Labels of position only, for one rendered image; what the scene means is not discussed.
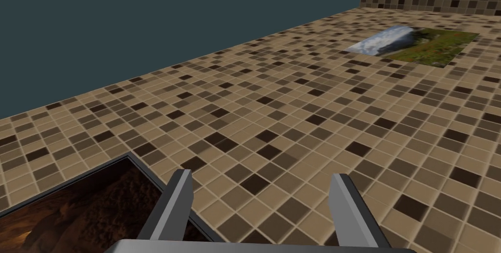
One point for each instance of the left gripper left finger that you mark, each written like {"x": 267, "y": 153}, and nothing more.
{"x": 169, "y": 214}

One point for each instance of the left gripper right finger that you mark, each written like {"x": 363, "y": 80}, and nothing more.
{"x": 352, "y": 214}

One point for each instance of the landscape picture with meadow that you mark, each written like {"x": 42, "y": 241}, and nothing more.
{"x": 415, "y": 43}

